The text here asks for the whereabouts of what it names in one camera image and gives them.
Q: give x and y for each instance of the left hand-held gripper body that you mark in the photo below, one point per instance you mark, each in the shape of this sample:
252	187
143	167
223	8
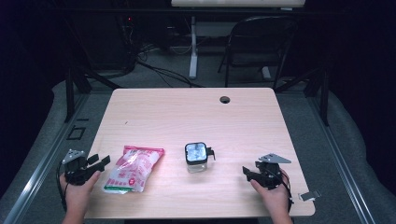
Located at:
77	174

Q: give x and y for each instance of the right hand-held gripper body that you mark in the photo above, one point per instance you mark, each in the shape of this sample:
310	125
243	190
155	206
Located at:
271	177

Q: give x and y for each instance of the pink and white plastic bag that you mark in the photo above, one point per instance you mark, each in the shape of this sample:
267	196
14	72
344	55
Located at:
134	171

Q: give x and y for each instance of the clear jar with black lid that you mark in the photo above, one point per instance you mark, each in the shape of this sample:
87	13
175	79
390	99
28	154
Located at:
196	154

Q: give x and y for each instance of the person's left hand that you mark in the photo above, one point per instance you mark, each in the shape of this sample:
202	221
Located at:
76	196

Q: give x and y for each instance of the person's right hand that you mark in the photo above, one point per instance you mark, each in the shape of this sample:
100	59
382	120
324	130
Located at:
274	199

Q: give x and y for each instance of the white desk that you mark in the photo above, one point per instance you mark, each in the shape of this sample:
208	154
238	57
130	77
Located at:
193	62

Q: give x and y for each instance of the dark equipment with red light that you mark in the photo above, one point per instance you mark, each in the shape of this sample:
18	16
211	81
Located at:
124	34

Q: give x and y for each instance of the black folding chair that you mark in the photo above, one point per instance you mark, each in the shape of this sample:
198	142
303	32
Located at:
264	31

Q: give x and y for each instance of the metal floor rail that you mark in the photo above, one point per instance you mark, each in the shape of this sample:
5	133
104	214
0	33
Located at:
342	174
31	186

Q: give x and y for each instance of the black metal frame stand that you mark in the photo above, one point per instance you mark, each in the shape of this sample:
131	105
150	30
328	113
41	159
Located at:
69	93
324	99

